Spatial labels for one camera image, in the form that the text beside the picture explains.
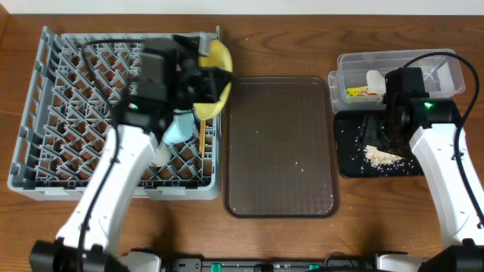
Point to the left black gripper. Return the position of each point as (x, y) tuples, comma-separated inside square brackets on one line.
[(206, 81)]

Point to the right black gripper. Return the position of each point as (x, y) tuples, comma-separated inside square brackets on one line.
[(388, 140)]

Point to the yellow round plate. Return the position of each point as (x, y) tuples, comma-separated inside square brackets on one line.
[(220, 57)]

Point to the pile of rice scraps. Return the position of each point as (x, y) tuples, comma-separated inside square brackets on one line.
[(380, 156)]

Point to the yellow green snack wrapper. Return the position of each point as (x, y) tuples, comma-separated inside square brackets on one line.
[(357, 91)]

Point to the white tissue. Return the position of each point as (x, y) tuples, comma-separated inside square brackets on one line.
[(375, 82)]

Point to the wooden chopstick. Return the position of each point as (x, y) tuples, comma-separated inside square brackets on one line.
[(202, 136), (204, 144)]

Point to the light blue bowl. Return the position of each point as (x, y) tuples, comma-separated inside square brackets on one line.
[(181, 129)]

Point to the light green cup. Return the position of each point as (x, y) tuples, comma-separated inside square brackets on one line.
[(162, 155)]

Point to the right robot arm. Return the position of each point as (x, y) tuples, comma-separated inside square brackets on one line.
[(428, 130)]

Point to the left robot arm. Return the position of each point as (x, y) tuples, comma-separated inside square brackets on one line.
[(89, 240)]

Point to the black waste tray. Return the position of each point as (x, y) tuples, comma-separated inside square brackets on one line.
[(352, 120)]

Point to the grey plastic dishwasher rack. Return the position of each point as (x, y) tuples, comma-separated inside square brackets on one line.
[(65, 122)]

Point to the clear plastic bin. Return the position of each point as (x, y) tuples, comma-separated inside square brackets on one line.
[(442, 76)]

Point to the dark brown serving tray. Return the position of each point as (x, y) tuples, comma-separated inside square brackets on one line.
[(281, 157)]

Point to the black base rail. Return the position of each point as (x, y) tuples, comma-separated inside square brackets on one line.
[(264, 265)]

